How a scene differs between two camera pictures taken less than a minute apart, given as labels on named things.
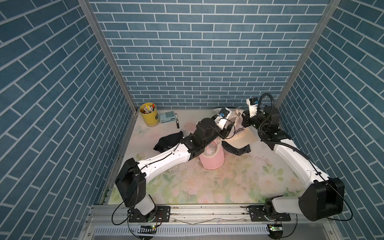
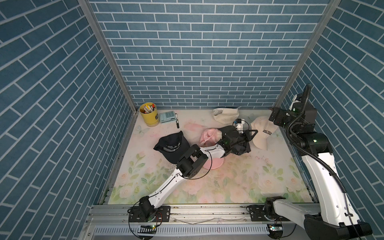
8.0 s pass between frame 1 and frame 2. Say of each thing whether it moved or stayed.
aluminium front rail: stayed
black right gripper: moved
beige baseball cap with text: moved
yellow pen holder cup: stayed
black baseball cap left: stayed
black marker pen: stayed
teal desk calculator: stayed
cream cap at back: stayed
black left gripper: moved
